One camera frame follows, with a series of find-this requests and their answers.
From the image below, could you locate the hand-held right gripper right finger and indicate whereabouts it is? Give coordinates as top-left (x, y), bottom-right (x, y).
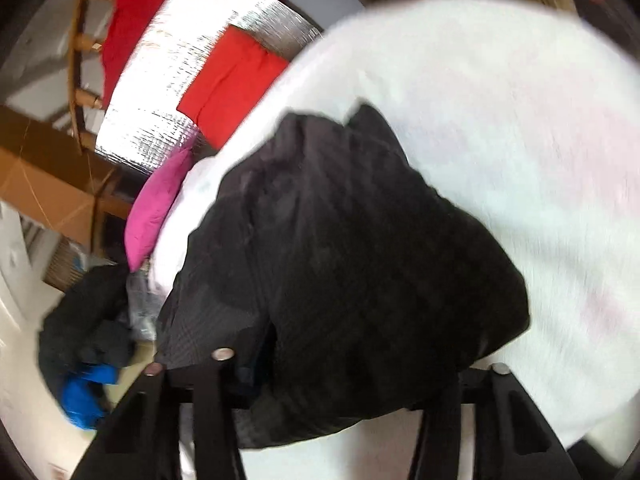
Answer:
top-left (407, 362), bottom-right (585, 480)

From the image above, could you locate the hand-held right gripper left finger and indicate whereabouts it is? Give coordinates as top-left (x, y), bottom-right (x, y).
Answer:
top-left (70, 347), bottom-right (252, 480)

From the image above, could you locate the black quilted jacket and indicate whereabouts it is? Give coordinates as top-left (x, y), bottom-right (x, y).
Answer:
top-left (155, 104), bottom-right (531, 451)

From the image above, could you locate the pile of dark clothes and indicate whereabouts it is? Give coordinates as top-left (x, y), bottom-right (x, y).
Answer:
top-left (39, 262), bottom-right (136, 396)

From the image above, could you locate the grey crumpled cloth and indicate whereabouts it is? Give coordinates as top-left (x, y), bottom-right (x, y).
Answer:
top-left (125, 270), bottom-right (168, 343)

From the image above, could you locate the blue garment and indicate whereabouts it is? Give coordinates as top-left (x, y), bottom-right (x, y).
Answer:
top-left (62, 364), bottom-right (119, 430)

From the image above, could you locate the brown woven crate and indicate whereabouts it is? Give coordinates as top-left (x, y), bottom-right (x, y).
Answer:
top-left (45, 240), bottom-right (96, 292)

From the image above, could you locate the pink pillow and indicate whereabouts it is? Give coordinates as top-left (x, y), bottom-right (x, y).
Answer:
top-left (124, 147), bottom-right (196, 271)

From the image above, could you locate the brown cardboard box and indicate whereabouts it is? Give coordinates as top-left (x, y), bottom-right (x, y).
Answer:
top-left (0, 105), bottom-right (101, 246)

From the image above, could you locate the silver foil mat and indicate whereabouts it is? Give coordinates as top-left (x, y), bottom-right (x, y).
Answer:
top-left (95, 0), bottom-right (323, 176)

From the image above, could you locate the folded red cloth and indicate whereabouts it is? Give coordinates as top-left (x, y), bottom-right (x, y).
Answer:
top-left (177, 26), bottom-right (291, 150)

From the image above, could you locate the white blanket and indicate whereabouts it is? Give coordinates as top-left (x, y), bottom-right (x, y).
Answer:
top-left (147, 0), bottom-right (640, 480)

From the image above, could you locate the wooden chair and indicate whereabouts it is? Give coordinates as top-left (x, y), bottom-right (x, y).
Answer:
top-left (67, 0), bottom-right (131, 261)

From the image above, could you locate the large red cloth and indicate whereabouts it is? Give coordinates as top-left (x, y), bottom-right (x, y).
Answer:
top-left (100, 0), bottom-right (193, 106)

